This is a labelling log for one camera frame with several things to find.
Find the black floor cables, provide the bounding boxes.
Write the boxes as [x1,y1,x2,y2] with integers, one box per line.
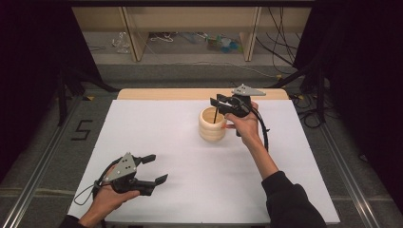
[289,91,325,129]

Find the beige wooden shelf unit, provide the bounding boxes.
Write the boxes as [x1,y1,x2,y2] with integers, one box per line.
[71,6,313,64]

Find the white table sheet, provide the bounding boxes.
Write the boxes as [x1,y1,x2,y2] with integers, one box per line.
[67,99,341,225]

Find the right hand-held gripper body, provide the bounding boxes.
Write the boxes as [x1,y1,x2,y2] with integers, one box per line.
[219,83,267,119]

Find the cream ringed pen holder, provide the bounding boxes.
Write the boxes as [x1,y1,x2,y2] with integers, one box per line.
[198,106,228,143]

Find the metal floor rail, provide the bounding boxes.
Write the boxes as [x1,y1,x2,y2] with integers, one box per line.
[0,94,86,228]
[319,123,384,228]

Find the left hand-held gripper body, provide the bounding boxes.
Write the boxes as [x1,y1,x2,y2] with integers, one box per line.
[102,152,156,197]

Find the black metal stand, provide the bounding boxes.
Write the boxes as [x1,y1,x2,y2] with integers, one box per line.
[56,63,120,127]
[269,56,327,124]

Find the person's right hand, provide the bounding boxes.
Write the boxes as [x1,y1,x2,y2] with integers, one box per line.
[223,101,263,148]

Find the hanging black cables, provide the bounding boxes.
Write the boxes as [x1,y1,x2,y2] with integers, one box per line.
[256,7,300,67]

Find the thick black gripper cable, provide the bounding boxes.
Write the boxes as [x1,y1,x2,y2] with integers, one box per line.
[232,94,271,152]

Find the wooden table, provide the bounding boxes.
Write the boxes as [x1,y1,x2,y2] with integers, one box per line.
[117,87,290,102]

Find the clear plastic bag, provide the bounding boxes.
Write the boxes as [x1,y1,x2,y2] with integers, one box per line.
[111,31,131,54]

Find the thin gripper cable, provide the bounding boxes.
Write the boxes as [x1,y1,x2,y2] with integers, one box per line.
[73,156,125,207]

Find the black curtain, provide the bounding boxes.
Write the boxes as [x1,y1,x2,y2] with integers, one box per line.
[293,6,403,203]
[0,0,103,184]

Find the white cord bundle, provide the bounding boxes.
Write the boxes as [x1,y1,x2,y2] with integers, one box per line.
[149,31,175,43]

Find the person's left hand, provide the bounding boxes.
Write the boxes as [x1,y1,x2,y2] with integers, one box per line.
[80,184,141,224]

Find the colourful plastic bags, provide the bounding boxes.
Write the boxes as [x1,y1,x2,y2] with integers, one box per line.
[189,31,243,54]

